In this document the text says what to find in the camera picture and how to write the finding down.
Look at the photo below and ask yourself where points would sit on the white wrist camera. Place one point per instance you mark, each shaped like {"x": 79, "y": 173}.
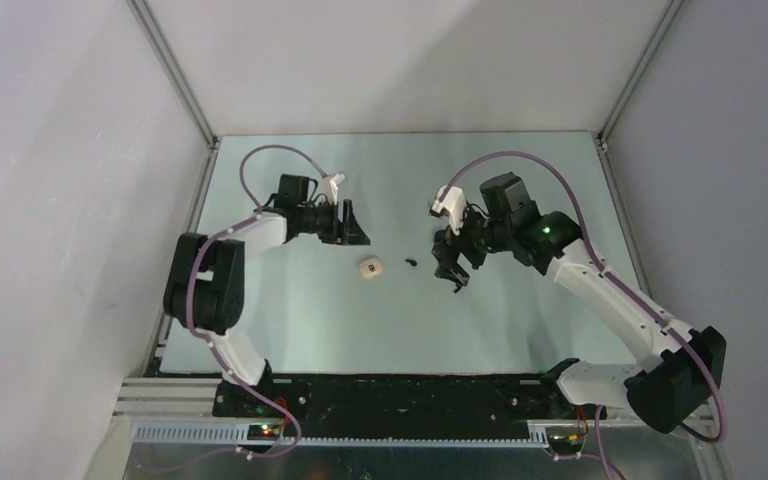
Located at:
{"x": 450, "y": 202}
{"x": 329, "y": 186}

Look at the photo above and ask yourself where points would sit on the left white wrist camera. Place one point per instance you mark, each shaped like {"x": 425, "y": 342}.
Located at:
{"x": 329, "y": 186}

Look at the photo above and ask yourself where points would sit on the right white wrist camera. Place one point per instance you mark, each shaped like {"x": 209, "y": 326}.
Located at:
{"x": 450, "y": 202}

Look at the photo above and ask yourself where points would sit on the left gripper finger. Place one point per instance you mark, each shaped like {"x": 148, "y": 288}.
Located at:
{"x": 355, "y": 236}
{"x": 348, "y": 214}

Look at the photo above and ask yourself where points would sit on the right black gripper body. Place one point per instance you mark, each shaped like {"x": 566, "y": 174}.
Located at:
{"x": 473, "y": 240}

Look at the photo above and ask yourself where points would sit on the beige earbud charging case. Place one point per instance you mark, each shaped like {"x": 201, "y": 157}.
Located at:
{"x": 370, "y": 268}

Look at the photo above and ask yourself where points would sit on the aluminium frame post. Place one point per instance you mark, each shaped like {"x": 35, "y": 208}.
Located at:
{"x": 640, "y": 67}
{"x": 157, "y": 39}

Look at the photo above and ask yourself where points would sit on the controller board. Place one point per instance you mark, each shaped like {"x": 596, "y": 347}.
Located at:
{"x": 264, "y": 432}
{"x": 566, "y": 441}

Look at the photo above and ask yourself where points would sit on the left controller board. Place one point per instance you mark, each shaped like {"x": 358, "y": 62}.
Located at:
{"x": 264, "y": 432}

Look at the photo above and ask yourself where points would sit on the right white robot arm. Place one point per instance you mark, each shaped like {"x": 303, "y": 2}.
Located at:
{"x": 674, "y": 365}

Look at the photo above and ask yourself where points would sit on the right controller board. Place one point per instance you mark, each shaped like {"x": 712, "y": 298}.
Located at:
{"x": 566, "y": 441}

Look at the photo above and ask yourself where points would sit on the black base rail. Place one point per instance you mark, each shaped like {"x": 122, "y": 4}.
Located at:
{"x": 417, "y": 407}

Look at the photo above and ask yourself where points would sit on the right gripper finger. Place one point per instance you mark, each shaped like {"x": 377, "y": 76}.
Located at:
{"x": 454, "y": 272}
{"x": 443, "y": 255}

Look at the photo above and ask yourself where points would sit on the left aluminium frame post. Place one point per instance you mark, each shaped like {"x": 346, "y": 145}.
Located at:
{"x": 157, "y": 39}

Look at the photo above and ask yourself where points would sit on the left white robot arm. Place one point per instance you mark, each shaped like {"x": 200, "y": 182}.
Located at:
{"x": 205, "y": 289}

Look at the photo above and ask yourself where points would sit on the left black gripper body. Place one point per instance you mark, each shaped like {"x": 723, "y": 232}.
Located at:
{"x": 334, "y": 229}

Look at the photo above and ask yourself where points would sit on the right aluminium frame post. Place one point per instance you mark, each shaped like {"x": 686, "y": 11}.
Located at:
{"x": 640, "y": 67}

